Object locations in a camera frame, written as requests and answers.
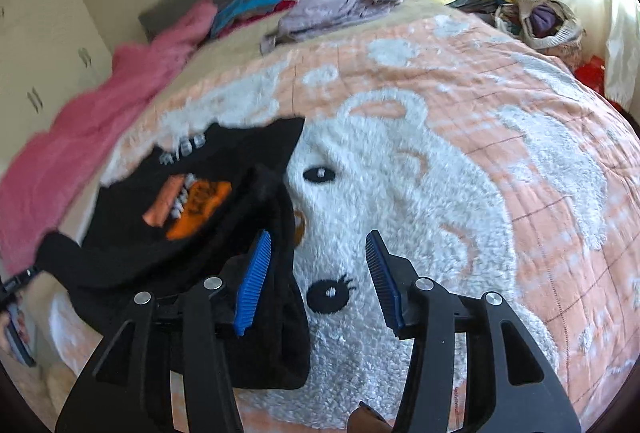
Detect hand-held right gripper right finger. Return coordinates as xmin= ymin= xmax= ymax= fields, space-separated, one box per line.
xmin=365 ymin=229 xmax=583 ymax=433

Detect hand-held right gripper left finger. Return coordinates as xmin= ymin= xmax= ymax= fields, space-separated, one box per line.
xmin=55 ymin=229 xmax=273 ymax=433

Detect black sweater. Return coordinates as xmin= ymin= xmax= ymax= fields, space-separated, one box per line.
xmin=35 ymin=116 xmax=313 ymax=391

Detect lilac crumpled clothes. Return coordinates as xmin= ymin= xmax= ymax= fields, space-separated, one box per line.
xmin=260 ymin=0 xmax=411 ymax=56

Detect basket of purple clothes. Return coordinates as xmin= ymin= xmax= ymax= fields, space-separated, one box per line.
xmin=495 ymin=0 xmax=586 ymax=51

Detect person's right hand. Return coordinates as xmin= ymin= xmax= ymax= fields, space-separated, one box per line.
xmin=347 ymin=402 xmax=396 ymax=433

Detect peach bear-print blanket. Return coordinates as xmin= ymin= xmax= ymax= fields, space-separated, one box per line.
xmin=47 ymin=10 xmax=640 ymax=433

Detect pink duvet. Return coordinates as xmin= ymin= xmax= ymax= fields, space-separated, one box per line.
xmin=0 ymin=0 xmax=218 ymax=274

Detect beige bed sheet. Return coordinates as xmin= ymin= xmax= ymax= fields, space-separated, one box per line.
xmin=165 ymin=0 xmax=451 ymax=81

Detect striped pillow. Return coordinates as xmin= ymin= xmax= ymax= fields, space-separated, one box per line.
xmin=210 ymin=0 xmax=283 ymax=39

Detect cream wardrobe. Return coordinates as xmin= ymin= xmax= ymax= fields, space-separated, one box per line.
xmin=0 ymin=0 xmax=113 ymax=154

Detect red bag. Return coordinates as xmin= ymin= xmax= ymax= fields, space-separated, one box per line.
xmin=572 ymin=56 xmax=608 ymax=95

